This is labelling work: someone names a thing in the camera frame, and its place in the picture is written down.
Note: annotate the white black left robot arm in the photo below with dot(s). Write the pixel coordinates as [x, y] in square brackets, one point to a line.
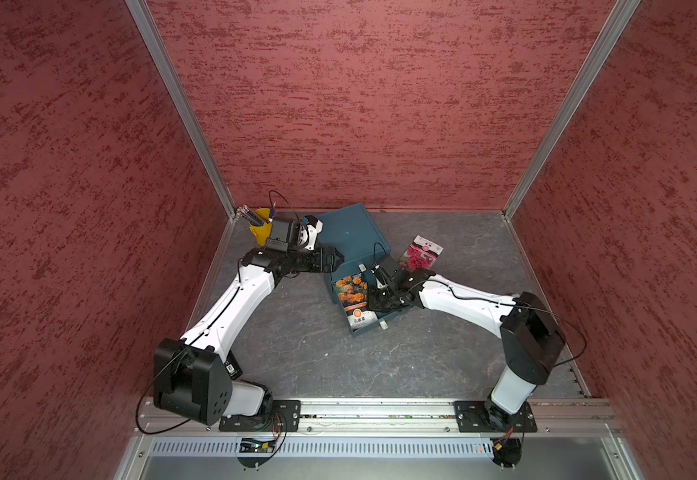
[190, 375]

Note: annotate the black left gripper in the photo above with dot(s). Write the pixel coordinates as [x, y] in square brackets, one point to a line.
[329, 267]

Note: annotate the aluminium corner post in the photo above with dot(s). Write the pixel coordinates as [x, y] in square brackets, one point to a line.
[155, 45]
[612, 30]

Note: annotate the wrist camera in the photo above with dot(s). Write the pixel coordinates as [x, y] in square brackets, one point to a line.
[310, 227]
[387, 267]

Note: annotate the orange marigold seed bag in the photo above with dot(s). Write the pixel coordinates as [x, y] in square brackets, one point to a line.
[353, 295]

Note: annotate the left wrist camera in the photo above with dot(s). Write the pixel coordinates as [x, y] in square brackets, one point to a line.
[310, 227]

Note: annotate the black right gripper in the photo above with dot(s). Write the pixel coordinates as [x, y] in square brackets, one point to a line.
[374, 303]

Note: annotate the right aluminium corner post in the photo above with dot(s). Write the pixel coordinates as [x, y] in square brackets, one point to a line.
[612, 30]

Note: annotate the teal pull-out drawer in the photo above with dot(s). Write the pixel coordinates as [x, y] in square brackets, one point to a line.
[384, 317]

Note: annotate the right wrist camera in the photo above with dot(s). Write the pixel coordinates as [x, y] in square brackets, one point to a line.
[387, 267]

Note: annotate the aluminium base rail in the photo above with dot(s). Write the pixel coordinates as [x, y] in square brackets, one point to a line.
[401, 417]

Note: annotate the pink hollyhock seed bag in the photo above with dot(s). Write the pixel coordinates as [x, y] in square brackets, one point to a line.
[422, 253]

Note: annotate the left aluminium corner post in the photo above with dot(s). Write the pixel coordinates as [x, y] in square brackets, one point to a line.
[155, 45]

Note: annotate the yellow pen cup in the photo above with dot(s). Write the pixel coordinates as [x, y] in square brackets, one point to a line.
[263, 230]

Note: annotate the teal drawer cabinet box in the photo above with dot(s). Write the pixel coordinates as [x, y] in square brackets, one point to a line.
[353, 232]

